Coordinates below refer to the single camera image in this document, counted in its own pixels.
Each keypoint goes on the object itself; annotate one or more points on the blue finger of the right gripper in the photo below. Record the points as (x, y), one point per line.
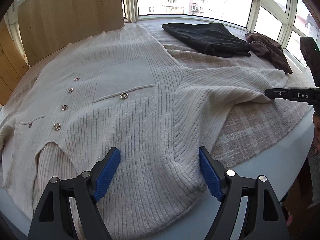
(277, 93)

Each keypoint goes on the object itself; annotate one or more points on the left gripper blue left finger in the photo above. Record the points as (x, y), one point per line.
(53, 218)

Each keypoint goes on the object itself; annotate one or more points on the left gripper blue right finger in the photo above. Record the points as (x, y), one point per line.
(263, 219)

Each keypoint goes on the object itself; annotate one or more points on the dark brown garment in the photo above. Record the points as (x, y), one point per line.
(269, 49)

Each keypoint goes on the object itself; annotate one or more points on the black pants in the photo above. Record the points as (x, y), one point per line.
(212, 39)

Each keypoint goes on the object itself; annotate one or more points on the cream knit garment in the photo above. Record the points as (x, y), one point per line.
(123, 89)

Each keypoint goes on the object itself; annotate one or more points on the person's right hand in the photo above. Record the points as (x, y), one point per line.
(316, 122)

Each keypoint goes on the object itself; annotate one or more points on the pink plaid table cloth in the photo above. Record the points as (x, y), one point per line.
(249, 129)

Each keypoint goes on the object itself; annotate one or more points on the knotty pine plank board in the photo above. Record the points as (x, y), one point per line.
(12, 65)

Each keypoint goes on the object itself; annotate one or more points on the large light wooden board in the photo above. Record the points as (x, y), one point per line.
(47, 26)

